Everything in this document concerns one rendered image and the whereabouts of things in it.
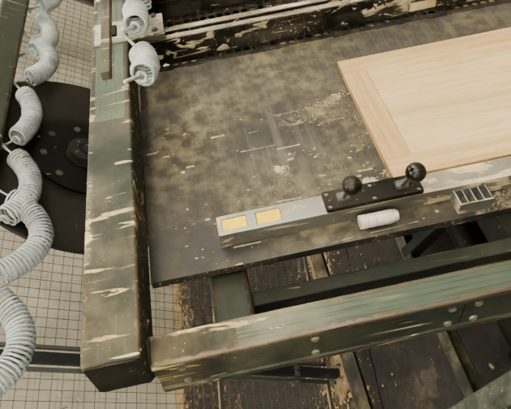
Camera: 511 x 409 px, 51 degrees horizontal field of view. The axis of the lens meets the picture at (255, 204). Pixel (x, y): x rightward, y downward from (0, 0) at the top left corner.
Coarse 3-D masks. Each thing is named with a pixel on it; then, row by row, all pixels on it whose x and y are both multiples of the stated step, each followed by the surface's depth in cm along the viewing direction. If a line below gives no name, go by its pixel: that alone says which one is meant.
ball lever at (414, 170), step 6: (414, 162) 98; (408, 168) 98; (414, 168) 97; (420, 168) 97; (408, 174) 98; (414, 174) 97; (420, 174) 97; (402, 180) 106; (408, 180) 103; (414, 180) 98; (420, 180) 98; (396, 186) 108; (402, 186) 108; (408, 186) 108
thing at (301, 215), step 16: (496, 160) 112; (432, 176) 111; (448, 176) 110; (464, 176) 110; (480, 176) 109; (496, 176) 109; (432, 192) 109; (448, 192) 109; (272, 208) 110; (288, 208) 110; (304, 208) 109; (320, 208) 109; (352, 208) 108; (368, 208) 109; (384, 208) 110; (400, 208) 110; (256, 224) 108; (272, 224) 107; (288, 224) 108; (304, 224) 109; (320, 224) 110; (224, 240) 108; (240, 240) 109
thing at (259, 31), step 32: (320, 0) 153; (352, 0) 151; (384, 0) 152; (416, 0) 154; (448, 0) 156; (96, 32) 148; (128, 32) 146; (160, 32) 145; (192, 32) 150; (224, 32) 151; (256, 32) 153; (288, 32) 154
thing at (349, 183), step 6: (348, 180) 97; (354, 180) 97; (360, 180) 97; (342, 186) 98; (348, 186) 97; (354, 186) 96; (360, 186) 97; (342, 192) 108; (348, 192) 97; (354, 192) 97; (342, 198) 107; (348, 198) 108
